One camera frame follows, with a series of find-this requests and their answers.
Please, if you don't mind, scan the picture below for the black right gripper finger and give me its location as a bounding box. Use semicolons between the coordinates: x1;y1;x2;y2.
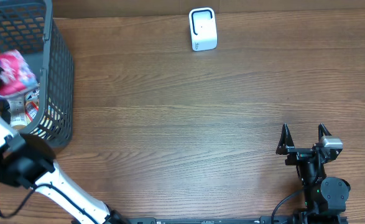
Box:
318;123;331;142
275;123;295;155

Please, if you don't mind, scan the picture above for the red purple tissue pack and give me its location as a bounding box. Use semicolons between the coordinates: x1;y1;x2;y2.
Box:
0;50;39;99

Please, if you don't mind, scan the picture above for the white tube gold cap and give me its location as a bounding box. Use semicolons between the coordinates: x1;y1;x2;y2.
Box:
7;96;27;130

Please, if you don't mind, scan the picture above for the yellow wet wipes packet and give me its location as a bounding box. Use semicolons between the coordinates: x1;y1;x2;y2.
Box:
24;89;40;123

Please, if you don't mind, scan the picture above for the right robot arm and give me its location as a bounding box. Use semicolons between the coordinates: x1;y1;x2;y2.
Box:
270;123;351;223

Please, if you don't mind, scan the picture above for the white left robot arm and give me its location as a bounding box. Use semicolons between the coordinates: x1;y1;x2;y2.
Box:
0;50;125;223

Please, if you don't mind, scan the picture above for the white barcode scanner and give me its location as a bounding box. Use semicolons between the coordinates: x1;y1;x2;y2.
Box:
188;7;218;52

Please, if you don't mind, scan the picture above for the dark grey plastic basket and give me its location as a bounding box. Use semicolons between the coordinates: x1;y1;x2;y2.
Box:
0;0;74;148

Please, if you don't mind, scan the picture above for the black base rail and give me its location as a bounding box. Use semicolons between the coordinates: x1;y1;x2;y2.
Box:
72;216;349;224

